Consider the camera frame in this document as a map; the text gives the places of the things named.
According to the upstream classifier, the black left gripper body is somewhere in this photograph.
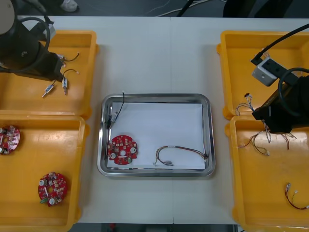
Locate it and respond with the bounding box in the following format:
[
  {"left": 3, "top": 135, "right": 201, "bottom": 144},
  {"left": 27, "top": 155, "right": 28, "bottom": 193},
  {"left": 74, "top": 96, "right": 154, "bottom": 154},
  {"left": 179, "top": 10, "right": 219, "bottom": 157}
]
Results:
[{"left": 36, "top": 41, "right": 64, "bottom": 82}]

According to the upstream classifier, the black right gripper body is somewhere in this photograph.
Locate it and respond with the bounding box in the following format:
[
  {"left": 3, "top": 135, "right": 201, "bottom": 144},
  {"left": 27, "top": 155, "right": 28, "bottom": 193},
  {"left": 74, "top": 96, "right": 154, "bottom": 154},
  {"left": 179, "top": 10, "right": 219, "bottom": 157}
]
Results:
[{"left": 252, "top": 75, "right": 302, "bottom": 135}]

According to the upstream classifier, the blue-white twisted wire harness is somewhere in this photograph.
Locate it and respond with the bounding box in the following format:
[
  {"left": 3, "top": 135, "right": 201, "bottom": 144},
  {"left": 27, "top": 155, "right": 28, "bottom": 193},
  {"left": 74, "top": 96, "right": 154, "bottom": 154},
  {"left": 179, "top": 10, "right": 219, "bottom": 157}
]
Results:
[{"left": 235, "top": 92, "right": 272, "bottom": 144}]

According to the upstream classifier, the metal solenoid with black cable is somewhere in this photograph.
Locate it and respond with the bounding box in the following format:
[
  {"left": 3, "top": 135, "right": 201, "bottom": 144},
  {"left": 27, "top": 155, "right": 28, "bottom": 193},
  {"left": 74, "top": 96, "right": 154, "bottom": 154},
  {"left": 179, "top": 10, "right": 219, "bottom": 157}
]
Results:
[{"left": 106, "top": 91, "right": 126, "bottom": 129}]

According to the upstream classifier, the round red circuit board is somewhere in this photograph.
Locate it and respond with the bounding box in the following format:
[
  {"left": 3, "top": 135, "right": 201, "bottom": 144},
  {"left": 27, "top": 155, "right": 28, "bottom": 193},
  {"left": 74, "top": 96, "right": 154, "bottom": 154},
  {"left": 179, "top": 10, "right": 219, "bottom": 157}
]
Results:
[
  {"left": 107, "top": 135, "right": 140, "bottom": 167},
  {"left": 38, "top": 171, "right": 71, "bottom": 207},
  {"left": 0, "top": 124, "right": 22, "bottom": 156}
]

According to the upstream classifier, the red black green-yellow wire harness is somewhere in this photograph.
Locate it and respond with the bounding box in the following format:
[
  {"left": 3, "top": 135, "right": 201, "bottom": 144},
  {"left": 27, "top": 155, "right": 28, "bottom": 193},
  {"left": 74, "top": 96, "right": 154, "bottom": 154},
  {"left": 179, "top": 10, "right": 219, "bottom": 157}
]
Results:
[{"left": 154, "top": 145, "right": 209, "bottom": 168}]

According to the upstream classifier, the pile of metal solenoids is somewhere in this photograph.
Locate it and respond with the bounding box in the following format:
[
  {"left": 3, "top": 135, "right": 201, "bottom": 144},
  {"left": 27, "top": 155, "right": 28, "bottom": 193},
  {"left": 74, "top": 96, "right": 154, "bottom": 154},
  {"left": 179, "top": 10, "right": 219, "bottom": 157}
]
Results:
[{"left": 42, "top": 52, "right": 81, "bottom": 98}]

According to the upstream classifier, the yellow-orange plastic bin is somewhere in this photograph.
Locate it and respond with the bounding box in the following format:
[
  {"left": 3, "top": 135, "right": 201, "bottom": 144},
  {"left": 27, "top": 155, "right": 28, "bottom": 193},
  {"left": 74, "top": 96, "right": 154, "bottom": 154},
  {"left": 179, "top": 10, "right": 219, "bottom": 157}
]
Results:
[
  {"left": 0, "top": 29, "right": 100, "bottom": 117},
  {"left": 224, "top": 115, "right": 309, "bottom": 232},
  {"left": 0, "top": 115, "right": 90, "bottom": 232},
  {"left": 216, "top": 30, "right": 309, "bottom": 120}
]

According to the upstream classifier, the person's foot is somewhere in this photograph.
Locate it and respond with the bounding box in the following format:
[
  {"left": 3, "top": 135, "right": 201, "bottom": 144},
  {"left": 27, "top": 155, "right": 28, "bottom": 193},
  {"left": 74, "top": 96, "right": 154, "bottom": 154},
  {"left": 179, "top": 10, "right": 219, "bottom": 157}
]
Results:
[{"left": 59, "top": 0, "right": 80, "bottom": 13}]

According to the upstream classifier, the steel tray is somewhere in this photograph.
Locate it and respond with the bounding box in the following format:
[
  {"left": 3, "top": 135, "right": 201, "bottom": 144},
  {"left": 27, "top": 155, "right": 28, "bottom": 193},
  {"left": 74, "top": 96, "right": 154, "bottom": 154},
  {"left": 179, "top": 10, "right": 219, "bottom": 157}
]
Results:
[{"left": 97, "top": 93, "right": 216, "bottom": 178}]

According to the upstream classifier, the person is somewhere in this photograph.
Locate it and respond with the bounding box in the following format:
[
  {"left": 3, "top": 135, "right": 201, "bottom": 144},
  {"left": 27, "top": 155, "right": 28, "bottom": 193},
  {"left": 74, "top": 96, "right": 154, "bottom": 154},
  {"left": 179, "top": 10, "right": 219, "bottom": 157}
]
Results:
[{"left": 222, "top": 0, "right": 294, "bottom": 18}]

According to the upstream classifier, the white paper sheet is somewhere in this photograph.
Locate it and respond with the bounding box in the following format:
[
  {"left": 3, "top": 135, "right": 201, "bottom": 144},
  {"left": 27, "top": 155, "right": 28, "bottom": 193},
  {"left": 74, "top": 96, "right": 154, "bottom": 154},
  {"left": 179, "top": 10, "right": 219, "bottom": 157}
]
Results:
[{"left": 106, "top": 101, "right": 209, "bottom": 170}]

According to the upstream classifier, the black stand leg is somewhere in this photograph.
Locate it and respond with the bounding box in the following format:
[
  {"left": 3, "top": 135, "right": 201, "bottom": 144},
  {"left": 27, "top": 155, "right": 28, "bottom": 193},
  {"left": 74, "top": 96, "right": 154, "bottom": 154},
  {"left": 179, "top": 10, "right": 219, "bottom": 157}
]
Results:
[{"left": 176, "top": 0, "right": 194, "bottom": 18}]

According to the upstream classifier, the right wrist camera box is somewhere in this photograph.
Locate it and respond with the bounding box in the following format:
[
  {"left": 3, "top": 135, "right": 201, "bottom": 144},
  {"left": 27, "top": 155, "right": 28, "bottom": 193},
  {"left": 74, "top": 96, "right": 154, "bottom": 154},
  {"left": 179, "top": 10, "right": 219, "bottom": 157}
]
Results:
[{"left": 252, "top": 56, "right": 288, "bottom": 87}]

